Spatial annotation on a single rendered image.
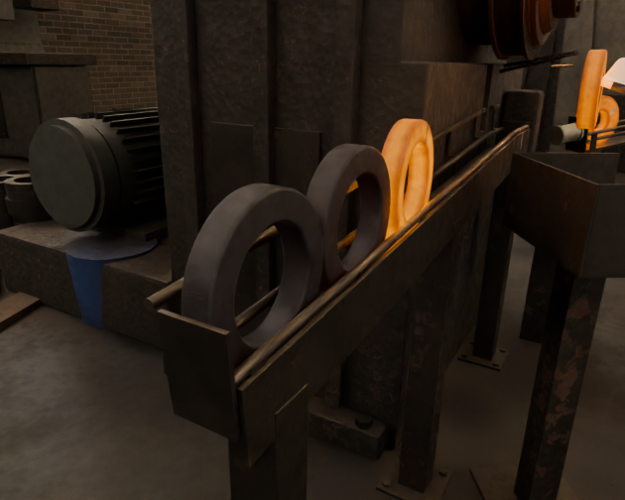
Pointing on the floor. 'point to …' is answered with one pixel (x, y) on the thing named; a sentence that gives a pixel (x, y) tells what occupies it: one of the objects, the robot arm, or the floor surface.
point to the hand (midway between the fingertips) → (593, 79)
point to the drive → (95, 215)
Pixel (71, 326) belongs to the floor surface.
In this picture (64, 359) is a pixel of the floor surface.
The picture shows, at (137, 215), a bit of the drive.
